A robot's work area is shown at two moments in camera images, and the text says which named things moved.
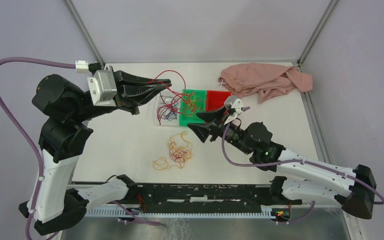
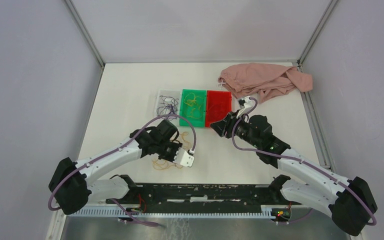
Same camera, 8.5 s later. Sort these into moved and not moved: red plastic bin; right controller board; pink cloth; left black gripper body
Moved: left black gripper body
Not moved: red plastic bin; pink cloth; right controller board
